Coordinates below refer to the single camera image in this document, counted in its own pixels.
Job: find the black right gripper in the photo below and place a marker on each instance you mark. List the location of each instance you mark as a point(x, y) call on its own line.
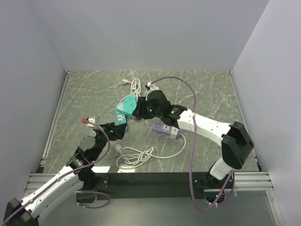
point(142, 103)

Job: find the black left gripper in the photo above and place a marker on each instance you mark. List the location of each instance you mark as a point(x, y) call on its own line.
point(118, 129)

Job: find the teal triangular power strip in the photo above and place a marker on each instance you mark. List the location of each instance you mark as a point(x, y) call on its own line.
point(127, 106)

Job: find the purple power strip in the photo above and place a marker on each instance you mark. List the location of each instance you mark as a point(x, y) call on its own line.
point(161, 128)

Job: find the white square charger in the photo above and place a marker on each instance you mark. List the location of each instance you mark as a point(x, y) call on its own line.
point(174, 133)

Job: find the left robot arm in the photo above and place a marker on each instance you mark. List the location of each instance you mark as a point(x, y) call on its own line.
point(71, 178)

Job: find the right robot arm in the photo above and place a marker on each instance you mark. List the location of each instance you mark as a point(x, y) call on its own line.
point(234, 139)

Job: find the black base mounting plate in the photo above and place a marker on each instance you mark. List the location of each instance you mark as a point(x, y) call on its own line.
point(152, 185)

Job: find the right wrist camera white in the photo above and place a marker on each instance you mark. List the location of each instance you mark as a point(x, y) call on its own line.
point(151, 87)

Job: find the aluminium left edge rail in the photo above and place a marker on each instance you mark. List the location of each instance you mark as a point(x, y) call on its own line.
point(52, 129)

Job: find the aluminium front rail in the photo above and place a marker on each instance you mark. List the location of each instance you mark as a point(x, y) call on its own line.
point(245, 181)

